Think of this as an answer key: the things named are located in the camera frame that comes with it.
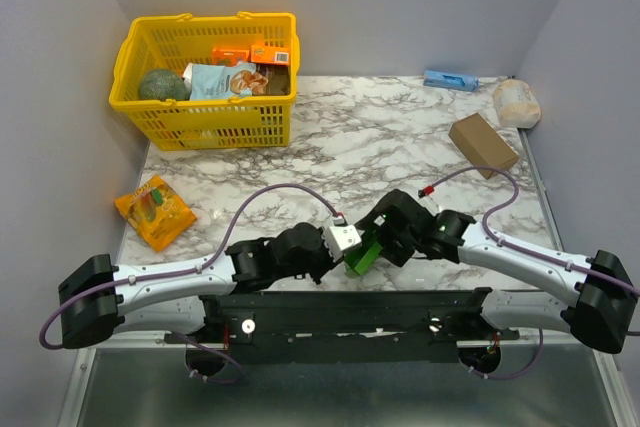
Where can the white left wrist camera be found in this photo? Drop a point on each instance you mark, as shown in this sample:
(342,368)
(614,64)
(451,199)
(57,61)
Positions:
(341,239)

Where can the light blue carton box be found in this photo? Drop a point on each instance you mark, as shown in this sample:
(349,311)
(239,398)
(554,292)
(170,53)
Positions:
(451,81)

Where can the orange barcode box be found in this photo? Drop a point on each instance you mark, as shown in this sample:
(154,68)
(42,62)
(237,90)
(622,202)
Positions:
(272,55)

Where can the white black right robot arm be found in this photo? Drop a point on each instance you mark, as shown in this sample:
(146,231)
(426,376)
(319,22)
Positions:
(591,298)

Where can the yellow plastic shopping basket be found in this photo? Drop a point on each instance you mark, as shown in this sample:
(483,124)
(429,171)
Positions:
(174,42)

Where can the beige wrapped paper bag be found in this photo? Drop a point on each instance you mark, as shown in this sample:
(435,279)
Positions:
(515,105)

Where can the orange candy bag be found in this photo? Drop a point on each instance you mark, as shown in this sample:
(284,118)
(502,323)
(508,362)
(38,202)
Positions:
(156,212)

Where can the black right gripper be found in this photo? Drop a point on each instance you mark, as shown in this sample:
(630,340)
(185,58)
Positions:
(386,239)

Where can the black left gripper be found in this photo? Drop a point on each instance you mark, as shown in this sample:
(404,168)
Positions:
(329,264)

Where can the orange snack box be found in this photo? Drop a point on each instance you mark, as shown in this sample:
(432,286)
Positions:
(229,57)

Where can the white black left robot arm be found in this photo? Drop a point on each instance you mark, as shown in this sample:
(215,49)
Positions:
(99,297)

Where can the light blue snack pouch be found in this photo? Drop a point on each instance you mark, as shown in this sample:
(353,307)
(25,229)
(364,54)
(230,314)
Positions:
(211,82)

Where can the green paper box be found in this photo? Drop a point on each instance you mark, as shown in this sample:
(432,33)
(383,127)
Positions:
(358,261)

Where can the brown cardboard box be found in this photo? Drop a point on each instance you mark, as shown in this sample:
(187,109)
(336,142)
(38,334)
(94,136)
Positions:
(481,145)

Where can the green round melon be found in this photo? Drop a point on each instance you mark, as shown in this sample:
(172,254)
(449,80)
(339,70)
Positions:
(162,85)

